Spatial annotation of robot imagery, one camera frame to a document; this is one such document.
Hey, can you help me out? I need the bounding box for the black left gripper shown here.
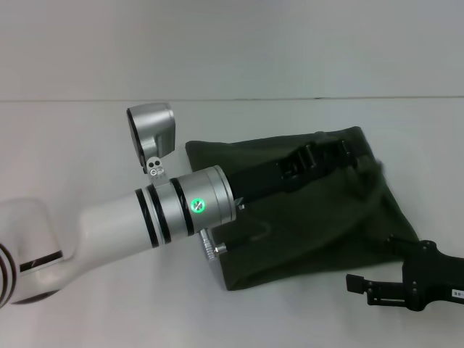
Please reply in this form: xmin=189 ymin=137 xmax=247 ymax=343
xmin=226 ymin=134 xmax=358 ymax=206

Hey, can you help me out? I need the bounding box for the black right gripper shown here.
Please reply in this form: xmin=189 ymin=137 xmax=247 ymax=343
xmin=345 ymin=233 xmax=464 ymax=313

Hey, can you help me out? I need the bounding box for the dark green t-shirt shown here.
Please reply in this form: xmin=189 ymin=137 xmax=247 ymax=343
xmin=184 ymin=125 xmax=418 ymax=293

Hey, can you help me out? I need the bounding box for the thin left arm cable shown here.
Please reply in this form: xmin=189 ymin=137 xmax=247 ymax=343
xmin=216 ymin=220 xmax=271 ymax=252

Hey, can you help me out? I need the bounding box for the silver left cable connector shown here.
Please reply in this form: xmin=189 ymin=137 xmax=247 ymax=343
xmin=197 ymin=227 xmax=228 ymax=262

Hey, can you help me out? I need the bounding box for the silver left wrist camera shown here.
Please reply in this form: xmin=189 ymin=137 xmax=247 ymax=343
xmin=126 ymin=102 xmax=179 ymax=170

